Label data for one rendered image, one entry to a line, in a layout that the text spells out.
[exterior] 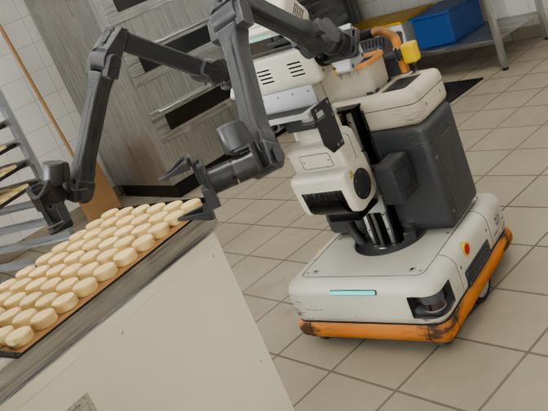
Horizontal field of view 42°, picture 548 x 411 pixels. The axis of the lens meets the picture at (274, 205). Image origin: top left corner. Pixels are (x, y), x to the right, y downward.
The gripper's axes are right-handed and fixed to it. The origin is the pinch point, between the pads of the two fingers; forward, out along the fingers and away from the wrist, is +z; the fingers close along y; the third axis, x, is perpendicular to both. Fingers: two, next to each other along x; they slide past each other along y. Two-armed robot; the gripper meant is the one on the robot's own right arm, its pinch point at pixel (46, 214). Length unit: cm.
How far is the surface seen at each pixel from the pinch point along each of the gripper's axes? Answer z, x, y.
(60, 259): 19.9, 3.1, -6.9
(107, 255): 32.2, 15.8, -6.8
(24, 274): 19.4, -6.2, -6.6
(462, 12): -353, 259, -63
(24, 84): -395, -71, 15
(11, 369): 59, -4, -11
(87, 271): 36.9, 11.6, -6.7
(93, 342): 48, 9, -17
